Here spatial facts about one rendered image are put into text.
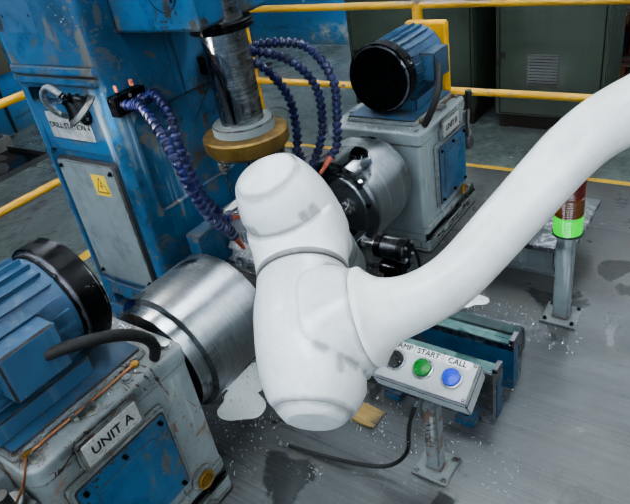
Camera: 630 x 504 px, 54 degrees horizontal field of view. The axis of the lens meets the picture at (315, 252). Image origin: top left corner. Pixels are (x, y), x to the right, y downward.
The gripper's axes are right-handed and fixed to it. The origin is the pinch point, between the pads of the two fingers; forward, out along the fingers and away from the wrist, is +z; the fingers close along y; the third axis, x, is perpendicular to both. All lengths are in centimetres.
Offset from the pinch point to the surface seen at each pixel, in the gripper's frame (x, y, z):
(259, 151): -27.7, 38.2, -6.1
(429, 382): 1.8, -6.6, 8.2
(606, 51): -284, 43, 204
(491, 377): -8.2, -10.0, 27.4
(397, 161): -56, 31, 30
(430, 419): 4.8, -4.9, 19.7
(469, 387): 0.5, -12.8, 8.3
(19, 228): -48, 356, 150
